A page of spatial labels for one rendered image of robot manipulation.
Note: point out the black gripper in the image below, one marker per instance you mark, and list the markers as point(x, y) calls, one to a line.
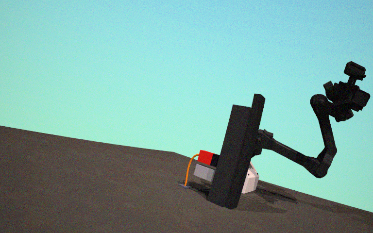
point(343, 92)

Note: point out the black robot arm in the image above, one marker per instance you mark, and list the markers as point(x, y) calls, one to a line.
point(320, 105)

